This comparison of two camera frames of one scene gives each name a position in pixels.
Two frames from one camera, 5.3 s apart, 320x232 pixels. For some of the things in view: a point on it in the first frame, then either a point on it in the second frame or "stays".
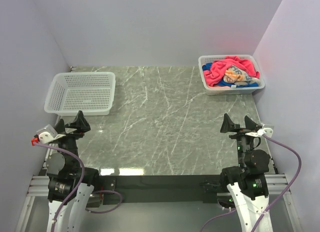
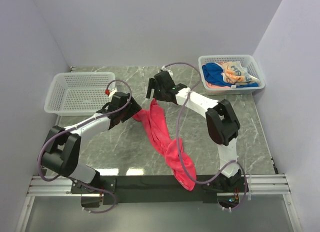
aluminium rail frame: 39,188 stays
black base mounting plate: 165,189 stays
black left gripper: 79,123 -> 134,107
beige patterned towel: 238,76 stays
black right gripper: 228,125 -> 153,84
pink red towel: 216,73 -> 180,162
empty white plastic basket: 71,92 stays
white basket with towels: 230,74 stays
